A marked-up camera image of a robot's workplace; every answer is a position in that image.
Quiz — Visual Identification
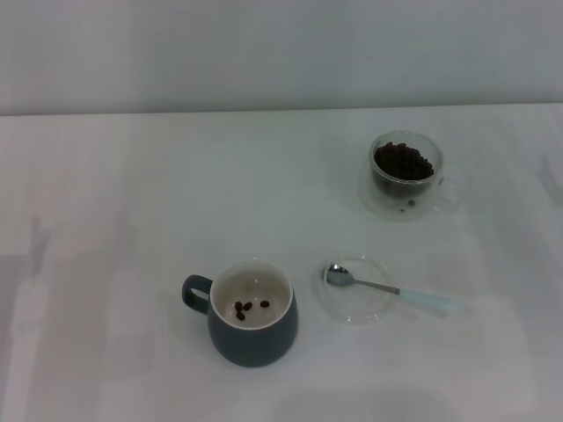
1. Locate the clear double-wall glass cup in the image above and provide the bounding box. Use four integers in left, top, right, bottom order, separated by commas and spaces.
358, 129, 463, 222

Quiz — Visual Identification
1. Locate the clear glass saucer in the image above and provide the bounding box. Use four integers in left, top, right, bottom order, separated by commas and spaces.
312, 253, 395, 326

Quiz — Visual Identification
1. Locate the pile of coffee beans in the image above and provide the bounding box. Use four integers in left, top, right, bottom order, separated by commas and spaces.
373, 141, 435, 181

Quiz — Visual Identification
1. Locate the steel spoon with blue handle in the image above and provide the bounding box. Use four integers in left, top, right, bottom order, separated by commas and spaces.
325, 262, 461, 314

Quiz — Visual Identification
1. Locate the dark grey ceramic mug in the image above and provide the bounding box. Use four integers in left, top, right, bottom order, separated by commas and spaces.
181, 261, 299, 368

